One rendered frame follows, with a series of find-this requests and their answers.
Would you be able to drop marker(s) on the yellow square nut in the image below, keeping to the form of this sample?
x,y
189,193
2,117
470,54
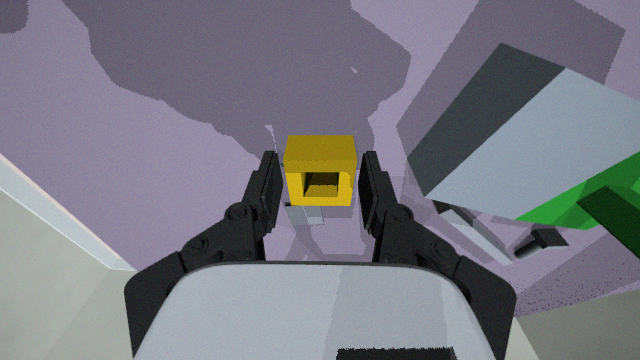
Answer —
x,y
320,169

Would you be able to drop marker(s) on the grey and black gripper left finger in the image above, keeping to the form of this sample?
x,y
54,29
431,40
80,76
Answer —
x,y
231,239

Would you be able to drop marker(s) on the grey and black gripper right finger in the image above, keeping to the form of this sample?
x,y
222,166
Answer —
x,y
403,240

